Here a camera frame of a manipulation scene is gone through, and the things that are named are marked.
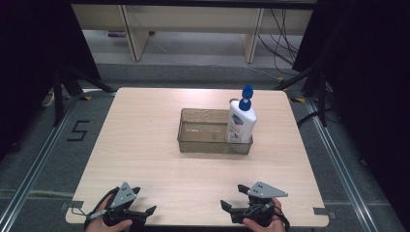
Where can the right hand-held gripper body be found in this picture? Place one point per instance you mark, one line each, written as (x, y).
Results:
(261, 203)

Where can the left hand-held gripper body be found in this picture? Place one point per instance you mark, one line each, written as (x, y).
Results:
(124, 201)

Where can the white bottle with blue pump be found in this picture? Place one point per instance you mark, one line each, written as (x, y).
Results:
(241, 121)

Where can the clear plastic storage bin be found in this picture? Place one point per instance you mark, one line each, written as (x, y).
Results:
(201, 135)

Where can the person's right hand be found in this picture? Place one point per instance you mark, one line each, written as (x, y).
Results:
(274, 224)

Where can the person's left hand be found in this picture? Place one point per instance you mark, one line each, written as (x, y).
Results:
(106, 225)

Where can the grey tape piece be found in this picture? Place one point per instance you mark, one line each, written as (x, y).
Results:
(72, 205)
(321, 211)

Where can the black metal stand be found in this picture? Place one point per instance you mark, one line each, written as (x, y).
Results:
(320, 96)
(59, 96)

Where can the black curtain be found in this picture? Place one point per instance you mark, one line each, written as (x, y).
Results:
(364, 80)
(35, 64)

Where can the light wooden desk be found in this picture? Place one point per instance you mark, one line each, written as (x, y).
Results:
(193, 22)

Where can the aluminium floor rail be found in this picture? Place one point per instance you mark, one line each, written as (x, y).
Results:
(35, 167)
(338, 167)

